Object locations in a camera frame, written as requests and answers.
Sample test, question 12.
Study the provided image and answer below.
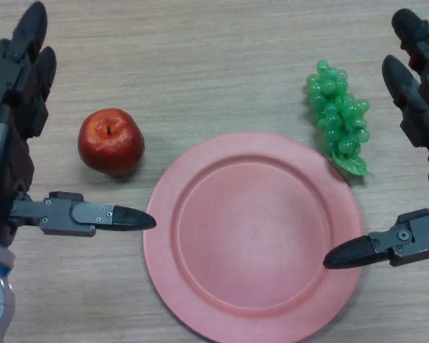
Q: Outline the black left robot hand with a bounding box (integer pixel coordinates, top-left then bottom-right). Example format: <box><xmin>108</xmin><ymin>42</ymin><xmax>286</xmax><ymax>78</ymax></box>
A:
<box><xmin>0</xmin><ymin>1</ymin><xmax>157</xmax><ymax>249</ymax></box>

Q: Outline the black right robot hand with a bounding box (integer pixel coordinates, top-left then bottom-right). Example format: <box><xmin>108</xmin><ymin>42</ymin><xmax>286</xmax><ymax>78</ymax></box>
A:
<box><xmin>323</xmin><ymin>9</ymin><xmax>429</xmax><ymax>269</ymax></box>

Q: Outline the red apple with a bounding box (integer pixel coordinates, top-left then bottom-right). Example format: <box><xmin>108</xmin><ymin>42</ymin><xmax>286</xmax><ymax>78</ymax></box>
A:
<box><xmin>77</xmin><ymin>108</ymin><xmax>146</xmax><ymax>177</ymax></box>

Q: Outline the pink round plate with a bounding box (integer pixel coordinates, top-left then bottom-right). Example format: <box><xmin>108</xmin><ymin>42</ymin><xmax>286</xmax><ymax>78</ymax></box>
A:
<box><xmin>142</xmin><ymin>131</ymin><xmax>365</xmax><ymax>343</ymax></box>

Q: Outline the green grape bunch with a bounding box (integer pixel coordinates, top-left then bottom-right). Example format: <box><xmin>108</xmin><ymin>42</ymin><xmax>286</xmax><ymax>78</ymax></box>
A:
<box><xmin>305</xmin><ymin>59</ymin><xmax>375</xmax><ymax>177</ymax></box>

